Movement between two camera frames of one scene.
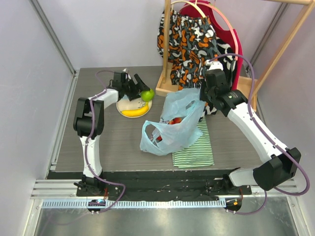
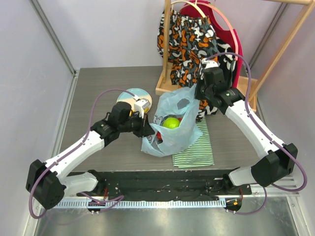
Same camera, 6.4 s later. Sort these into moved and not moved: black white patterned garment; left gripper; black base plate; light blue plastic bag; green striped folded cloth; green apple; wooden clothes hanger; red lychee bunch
Moved: light blue plastic bag; red lychee bunch; left gripper; green apple
Not moved: green striped folded cloth; black base plate; black white patterned garment; wooden clothes hanger
